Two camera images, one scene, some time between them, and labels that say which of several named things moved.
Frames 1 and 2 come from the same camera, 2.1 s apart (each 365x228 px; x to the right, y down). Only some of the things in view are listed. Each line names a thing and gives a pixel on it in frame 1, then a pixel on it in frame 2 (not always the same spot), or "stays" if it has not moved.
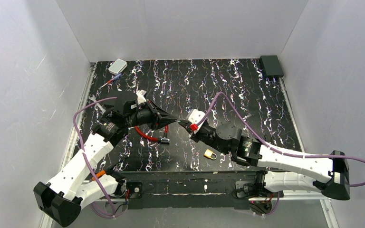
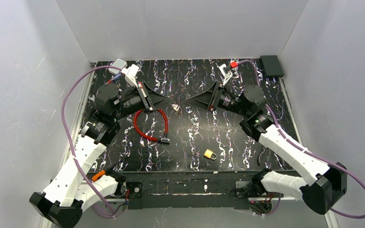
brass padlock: (209, 154) stays
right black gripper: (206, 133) to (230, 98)
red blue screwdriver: (117, 76) stays
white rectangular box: (117, 66) stays
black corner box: (271, 66) stays
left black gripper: (152, 114) to (147, 98)
